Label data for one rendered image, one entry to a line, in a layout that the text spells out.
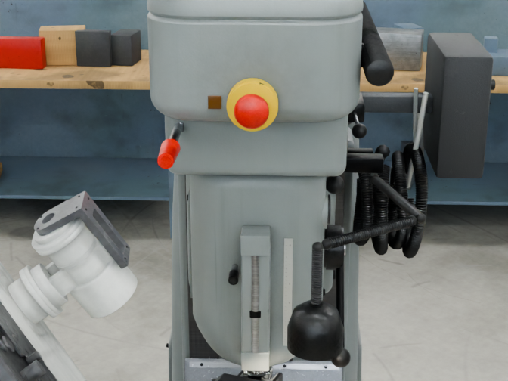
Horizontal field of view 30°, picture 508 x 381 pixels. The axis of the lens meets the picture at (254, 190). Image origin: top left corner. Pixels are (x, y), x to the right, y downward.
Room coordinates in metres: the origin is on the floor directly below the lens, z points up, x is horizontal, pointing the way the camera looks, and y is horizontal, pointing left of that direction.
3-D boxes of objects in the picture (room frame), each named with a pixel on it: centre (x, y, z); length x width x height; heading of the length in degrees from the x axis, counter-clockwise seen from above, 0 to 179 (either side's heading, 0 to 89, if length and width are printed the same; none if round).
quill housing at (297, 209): (1.31, -0.01, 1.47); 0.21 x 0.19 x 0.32; 88
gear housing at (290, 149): (1.34, -0.01, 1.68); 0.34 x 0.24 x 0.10; 178
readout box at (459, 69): (1.59, -0.35, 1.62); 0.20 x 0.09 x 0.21; 178
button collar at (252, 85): (1.07, 0.00, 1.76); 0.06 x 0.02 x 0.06; 88
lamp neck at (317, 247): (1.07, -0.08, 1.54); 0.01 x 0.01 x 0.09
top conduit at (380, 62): (1.33, -0.15, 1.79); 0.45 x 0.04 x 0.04; 178
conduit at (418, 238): (1.56, -0.21, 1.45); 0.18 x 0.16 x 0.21; 178
